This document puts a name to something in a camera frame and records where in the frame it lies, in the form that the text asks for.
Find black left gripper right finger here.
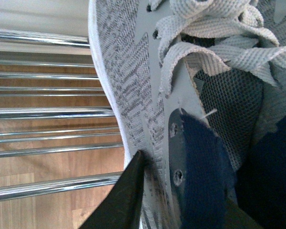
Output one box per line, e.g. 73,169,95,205
224,198,263,229

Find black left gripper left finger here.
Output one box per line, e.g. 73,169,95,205
80,150,144,229

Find grey knit sneaker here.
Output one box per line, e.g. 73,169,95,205
88,0,286,229

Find black metal shoe rack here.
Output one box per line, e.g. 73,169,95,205
0,29,123,204

